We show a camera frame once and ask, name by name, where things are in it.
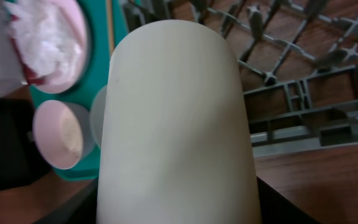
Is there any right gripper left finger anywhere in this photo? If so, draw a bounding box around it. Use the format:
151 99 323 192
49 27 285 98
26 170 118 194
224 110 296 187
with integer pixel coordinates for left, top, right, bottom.
34 179 98 224

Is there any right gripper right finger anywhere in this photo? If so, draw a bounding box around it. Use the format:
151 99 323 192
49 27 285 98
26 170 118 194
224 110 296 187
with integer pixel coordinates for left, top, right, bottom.
257 177 319 224

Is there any grey bowl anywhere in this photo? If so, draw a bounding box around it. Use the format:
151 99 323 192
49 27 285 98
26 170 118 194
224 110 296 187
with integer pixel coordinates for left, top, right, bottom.
89 85 107 149

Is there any white cup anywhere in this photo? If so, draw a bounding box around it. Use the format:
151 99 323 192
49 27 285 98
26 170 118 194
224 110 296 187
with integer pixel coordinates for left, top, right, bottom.
96 20 262 224

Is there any white napkin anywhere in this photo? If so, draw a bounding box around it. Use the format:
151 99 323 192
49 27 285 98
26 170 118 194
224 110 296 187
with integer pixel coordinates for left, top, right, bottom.
4 0 83 78

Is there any grey dishwasher rack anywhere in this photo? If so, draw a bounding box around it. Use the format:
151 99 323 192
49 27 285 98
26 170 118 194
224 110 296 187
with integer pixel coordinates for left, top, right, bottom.
118 0 358 157

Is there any black tray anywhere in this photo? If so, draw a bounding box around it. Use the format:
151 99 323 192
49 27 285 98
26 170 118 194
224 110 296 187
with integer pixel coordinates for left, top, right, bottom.
0 98 51 190

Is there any teal serving tray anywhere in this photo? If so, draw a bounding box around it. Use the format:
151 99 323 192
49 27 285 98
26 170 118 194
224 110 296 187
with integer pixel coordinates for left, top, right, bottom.
30 0 110 181

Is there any large white plate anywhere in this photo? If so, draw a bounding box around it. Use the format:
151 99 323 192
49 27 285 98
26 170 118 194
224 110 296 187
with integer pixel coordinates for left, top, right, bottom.
11 0 89 95

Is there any right wooden chopstick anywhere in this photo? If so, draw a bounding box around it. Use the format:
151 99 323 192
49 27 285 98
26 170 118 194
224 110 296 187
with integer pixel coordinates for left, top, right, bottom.
105 0 115 55

